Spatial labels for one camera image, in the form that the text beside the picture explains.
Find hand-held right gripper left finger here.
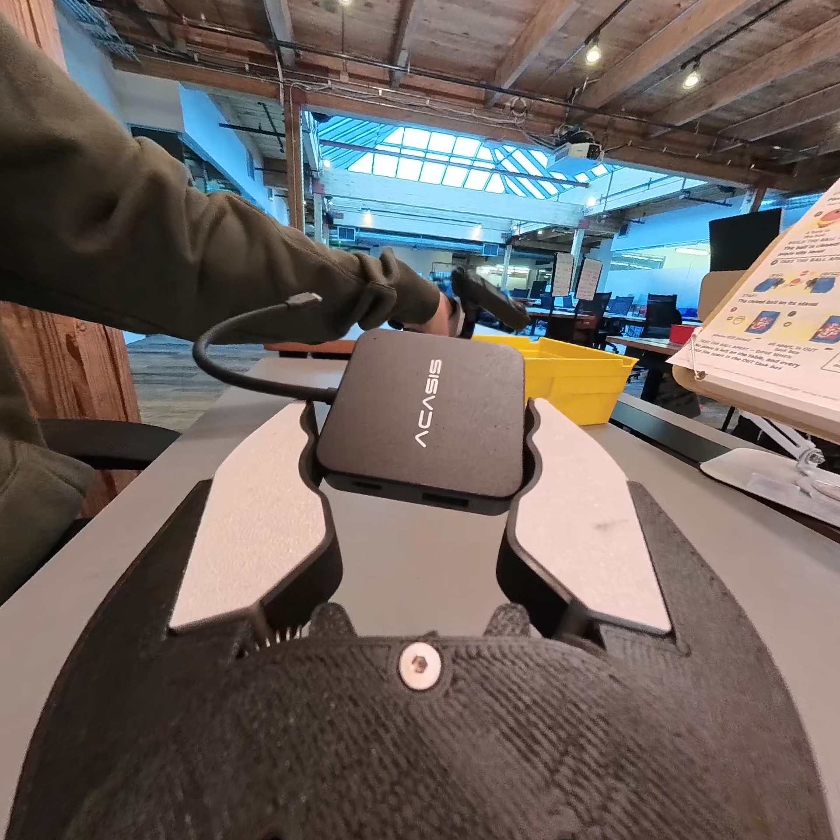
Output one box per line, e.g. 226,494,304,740
167,400,345,634

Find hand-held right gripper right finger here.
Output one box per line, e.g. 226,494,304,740
495,397,673,639

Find black USB hub with cable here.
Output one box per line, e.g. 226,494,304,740
192,292,528,517

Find person's left forearm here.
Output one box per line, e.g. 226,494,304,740
0,13,442,345

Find grey desk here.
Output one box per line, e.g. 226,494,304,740
0,357,840,840

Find person's left hand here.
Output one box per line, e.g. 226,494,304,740
425,294,468,339

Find yellow plastic bin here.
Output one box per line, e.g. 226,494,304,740
471,335,639,427

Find black office chair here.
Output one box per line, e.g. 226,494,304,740
39,420,181,473

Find white ceiling projector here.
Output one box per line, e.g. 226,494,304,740
550,140,605,166

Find silver document stand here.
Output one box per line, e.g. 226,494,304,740
699,413,840,542

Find instruction sheet on stand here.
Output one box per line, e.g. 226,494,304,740
672,180,840,446

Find person's olive jacket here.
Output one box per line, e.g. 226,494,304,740
0,341,99,605

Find black monitor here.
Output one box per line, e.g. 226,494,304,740
709,208,783,273

